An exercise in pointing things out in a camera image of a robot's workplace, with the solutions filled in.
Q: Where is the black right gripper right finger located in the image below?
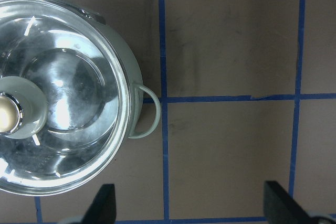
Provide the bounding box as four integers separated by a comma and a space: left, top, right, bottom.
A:
263, 181, 316, 219

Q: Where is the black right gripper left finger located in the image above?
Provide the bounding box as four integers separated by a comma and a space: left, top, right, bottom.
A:
83, 184, 117, 221

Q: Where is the glass pot lid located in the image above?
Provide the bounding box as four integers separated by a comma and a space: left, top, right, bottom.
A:
1, 0, 131, 196

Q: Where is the mint green electric pot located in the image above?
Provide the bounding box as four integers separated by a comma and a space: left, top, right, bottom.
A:
41, 0, 161, 139

